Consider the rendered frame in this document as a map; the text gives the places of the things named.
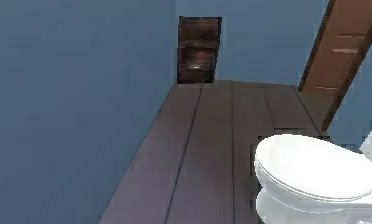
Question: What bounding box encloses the brown wooden room door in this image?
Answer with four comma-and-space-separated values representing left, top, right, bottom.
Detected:
297, 0, 372, 132

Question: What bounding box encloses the white toilet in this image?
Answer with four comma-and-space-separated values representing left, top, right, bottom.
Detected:
254, 122, 372, 224

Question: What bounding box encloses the dark brown wooden shelf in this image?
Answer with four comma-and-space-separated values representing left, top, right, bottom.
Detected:
176, 15, 223, 85

